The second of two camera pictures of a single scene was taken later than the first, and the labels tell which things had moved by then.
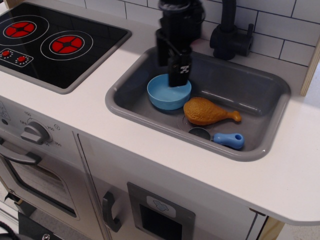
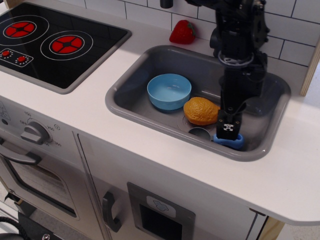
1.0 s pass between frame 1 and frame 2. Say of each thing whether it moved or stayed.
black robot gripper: moved
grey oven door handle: stayed
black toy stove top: stayed
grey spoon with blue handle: stayed
